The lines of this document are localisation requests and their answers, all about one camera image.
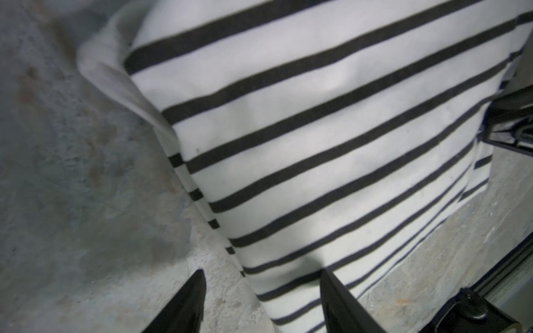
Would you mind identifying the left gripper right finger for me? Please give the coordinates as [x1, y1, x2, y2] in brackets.
[320, 269, 385, 333]

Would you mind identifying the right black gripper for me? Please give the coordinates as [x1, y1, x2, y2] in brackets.
[480, 28, 533, 158]

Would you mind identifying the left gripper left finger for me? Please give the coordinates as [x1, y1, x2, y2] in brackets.
[142, 269, 207, 333]

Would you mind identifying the black white striped tank top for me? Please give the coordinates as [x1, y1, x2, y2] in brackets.
[77, 1, 532, 332]

